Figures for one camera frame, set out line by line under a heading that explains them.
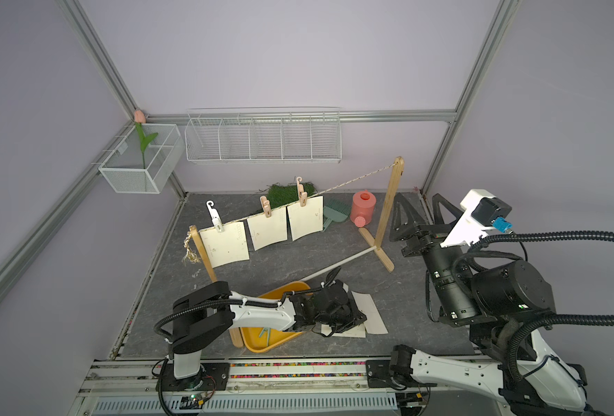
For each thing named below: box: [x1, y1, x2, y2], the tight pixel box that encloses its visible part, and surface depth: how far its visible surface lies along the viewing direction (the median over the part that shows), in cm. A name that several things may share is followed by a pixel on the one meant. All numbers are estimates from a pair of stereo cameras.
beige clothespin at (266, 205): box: [259, 195, 272, 218], surface depth 57 cm
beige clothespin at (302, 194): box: [296, 175, 308, 208], surface depth 60 cm
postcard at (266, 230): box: [246, 207, 288, 252], surface depth 64 cm
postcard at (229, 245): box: [198, 221, 250, 269], surface depth 59 cm
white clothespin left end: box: [205, 200, 224, 234], surface depth 54 cm
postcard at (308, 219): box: [287, 195, 324, 241], surface depth 66 cm
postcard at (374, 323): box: [351, 290, 389, 335], surface depth 84 cm
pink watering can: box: [350, 188, 377, 228], surface depth 105 cm
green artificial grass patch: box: [255, 182, 317, 213], surface depth 122 cm
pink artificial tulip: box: [134, 109, 159, 169], surface depth 92 cm
